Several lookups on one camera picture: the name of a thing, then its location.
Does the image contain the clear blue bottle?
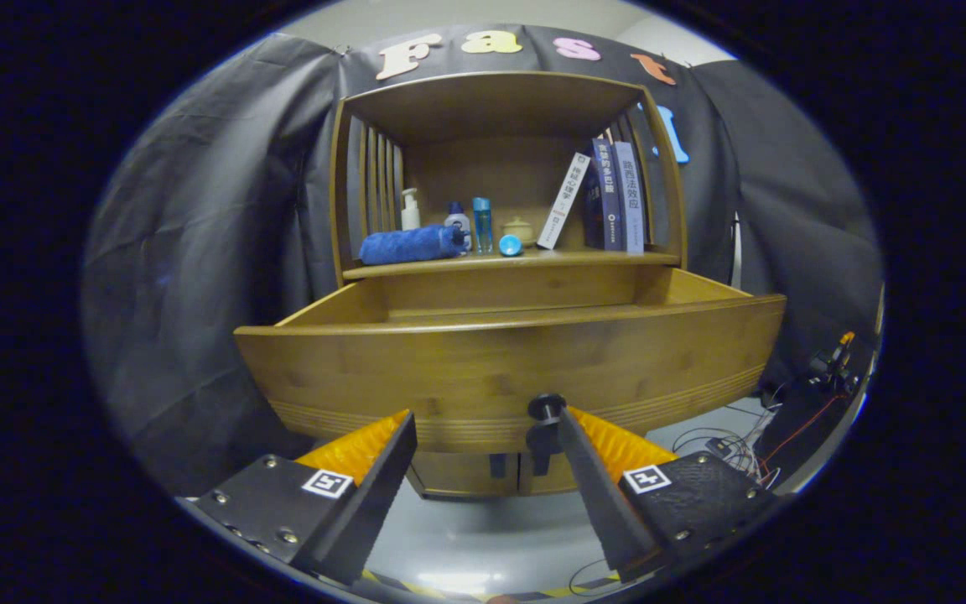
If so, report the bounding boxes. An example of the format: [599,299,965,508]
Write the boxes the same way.
[472,197,494,255]

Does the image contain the light purple book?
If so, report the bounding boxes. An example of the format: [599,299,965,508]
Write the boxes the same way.
[613,141,646,255]

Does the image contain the wooden drawer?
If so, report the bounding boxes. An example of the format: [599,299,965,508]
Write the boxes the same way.
[234,267,787,456]

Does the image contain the white book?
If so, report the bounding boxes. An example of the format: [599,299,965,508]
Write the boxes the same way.
[537,152,592,250]

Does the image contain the tangled floor cables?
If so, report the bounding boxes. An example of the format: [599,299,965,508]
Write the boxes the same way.
[672,394,786,492]

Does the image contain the small white blue-capped bottle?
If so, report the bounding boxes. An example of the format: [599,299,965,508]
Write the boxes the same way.
[444,201,473,253]

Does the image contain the wooden cabinet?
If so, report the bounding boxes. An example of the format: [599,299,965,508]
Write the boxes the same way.
[330,71,689,500]

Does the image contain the wooden cabinet door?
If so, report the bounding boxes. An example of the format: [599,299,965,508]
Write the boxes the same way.
[519,451,581,496]
[406,451,522,499]

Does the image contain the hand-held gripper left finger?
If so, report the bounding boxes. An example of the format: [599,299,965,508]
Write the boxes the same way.
[190,409,418,586]

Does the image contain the black device with orange part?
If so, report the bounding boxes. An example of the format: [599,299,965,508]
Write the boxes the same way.
[806,331,861,397]

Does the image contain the dark blue book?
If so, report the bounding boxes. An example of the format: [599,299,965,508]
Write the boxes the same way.
[584,138,623,252]

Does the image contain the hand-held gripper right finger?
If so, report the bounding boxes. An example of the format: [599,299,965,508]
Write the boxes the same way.
[557,407,777,582]

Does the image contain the wooden countertop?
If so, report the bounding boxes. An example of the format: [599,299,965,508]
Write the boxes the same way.
[342,245,681,280]

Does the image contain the blue folded towel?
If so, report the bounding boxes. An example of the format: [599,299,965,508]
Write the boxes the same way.
[359,224,469,266]

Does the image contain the black backdrop cloth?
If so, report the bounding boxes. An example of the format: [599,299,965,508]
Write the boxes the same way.
[80,23,885,496]

